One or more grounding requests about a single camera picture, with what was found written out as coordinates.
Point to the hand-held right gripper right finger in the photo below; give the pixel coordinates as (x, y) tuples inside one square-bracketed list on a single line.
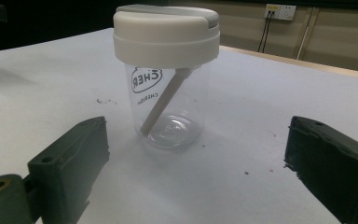
[(338, 168)]

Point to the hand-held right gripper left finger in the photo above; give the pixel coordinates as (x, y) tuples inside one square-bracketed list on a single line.
[(65, 174)]

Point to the clear plastic cup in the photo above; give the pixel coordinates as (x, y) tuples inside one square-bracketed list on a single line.
[(186, 105)]

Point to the white table sheet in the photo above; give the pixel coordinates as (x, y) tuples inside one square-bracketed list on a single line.
[(245, 140)]

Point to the beige straw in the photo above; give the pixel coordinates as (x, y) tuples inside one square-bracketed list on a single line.
[(164, 99)]

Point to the black curtain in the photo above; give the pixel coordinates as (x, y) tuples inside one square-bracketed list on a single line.
[(43, 18)]

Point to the white wall socket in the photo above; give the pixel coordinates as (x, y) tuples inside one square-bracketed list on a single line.
[(280, 11)]

